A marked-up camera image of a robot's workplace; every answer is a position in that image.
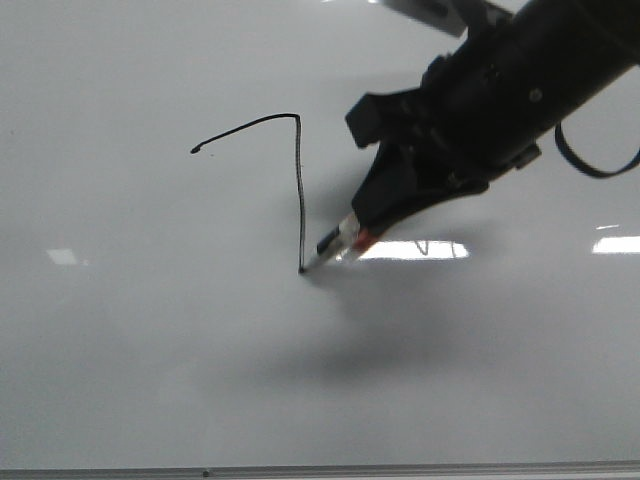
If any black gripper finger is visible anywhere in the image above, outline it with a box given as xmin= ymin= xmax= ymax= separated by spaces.
xmin=345 ymin=89 xmax=422 ymax=148
xmin=351 ymin=142 xmax=489 ymax=236

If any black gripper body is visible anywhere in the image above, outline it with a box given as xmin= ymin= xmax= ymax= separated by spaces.
xmin=389 ymin=44 xmax=565 ymax=195

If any whiteboard marker with red tape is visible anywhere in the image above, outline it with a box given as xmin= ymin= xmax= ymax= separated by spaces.
xmin=298 ymin=212 xmax=380 ymax=274

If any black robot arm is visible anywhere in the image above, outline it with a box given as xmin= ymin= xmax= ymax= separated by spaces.
xmin=346 ymin=1 xmax=639 ymax=236

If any white glossy whiteboard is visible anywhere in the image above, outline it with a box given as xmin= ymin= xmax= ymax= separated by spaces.
xmin=1 ymin=1 xmax=639 ymax=469

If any blue cable loop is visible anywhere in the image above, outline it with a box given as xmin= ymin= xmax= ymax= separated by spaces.
xmin=553 ymin=119 xmax=640 ymax=178

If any grey aluminium whiteboard frame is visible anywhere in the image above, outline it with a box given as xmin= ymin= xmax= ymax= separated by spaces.
xmin=1 ymin=460 xmax=639 ymax=479

